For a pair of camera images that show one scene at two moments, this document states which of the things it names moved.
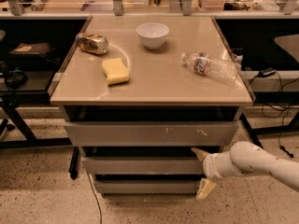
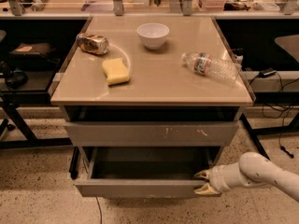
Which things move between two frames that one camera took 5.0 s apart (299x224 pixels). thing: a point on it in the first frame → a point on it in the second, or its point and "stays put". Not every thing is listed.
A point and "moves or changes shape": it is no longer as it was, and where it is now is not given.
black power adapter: [266, 73] stays put
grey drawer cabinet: [140, 93] stays put
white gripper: [209, 168] → [217, 178]
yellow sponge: [115, 70] stays put
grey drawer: [143, 159] moves or changes shape
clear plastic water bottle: [208, 64] stays put
